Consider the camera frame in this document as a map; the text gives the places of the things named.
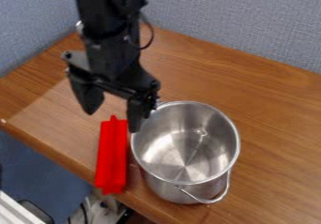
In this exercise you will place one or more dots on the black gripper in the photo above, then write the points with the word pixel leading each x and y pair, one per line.
pixel 107 68

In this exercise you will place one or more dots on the white device under table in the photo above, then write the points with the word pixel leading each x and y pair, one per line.
pixel 102 210

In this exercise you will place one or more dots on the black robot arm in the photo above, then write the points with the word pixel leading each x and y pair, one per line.
pixel 111 20

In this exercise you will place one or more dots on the metal pot with handle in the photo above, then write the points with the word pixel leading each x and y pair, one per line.
pixel 186 149

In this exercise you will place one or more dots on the red plastic block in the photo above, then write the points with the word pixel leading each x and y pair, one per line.
pixel 111 159

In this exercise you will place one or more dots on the black white striped object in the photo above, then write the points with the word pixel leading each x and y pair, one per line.
pixel 22 212

